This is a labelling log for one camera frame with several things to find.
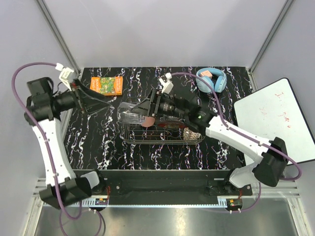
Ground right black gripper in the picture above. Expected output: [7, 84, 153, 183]
[131, 88, 188, 119]

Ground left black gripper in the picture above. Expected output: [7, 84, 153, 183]
[52, 78, 110, 116]

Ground small pink cup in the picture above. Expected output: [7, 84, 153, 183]
[141, 117, 155, 127]

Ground clear drinking glass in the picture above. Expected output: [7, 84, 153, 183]
[117, 102, 145, 125]

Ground wire dish rack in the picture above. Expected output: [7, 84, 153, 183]
[122, 97, 206, 146]

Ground beige patterned bowl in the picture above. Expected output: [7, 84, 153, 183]
[183, 127, 202, 141]

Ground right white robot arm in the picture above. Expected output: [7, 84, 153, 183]
[131, 89, 288, 195]

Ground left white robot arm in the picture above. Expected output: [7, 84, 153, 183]
[24, 77, 108, 209]

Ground orange book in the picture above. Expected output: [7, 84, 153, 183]
[90, 76, 123, 96]

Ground pink cube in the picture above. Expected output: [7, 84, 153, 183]
[199, 69, 213, 78]

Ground light blue headphones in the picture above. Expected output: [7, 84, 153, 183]
[196, 67, 227, 93]

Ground white whiteboard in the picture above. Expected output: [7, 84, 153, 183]
[234, 78, 315, 163]

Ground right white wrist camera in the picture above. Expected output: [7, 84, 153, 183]
[158, 73, 173, 94]

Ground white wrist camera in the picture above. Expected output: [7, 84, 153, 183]
[158, 73, 173, 94]
[55, 63, 74, 90]

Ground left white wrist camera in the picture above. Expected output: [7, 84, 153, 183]
[55, 63, 74, 90]

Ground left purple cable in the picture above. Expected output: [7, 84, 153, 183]
[11, 61, 106, 236]

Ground purple cable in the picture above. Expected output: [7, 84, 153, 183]
[169, 72, 303, 213]
[11, 61, 106, 236]

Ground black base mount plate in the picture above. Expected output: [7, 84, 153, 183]
[71, 170, 252, 198]

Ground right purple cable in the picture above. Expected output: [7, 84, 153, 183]
[169, 72, 303, 213]

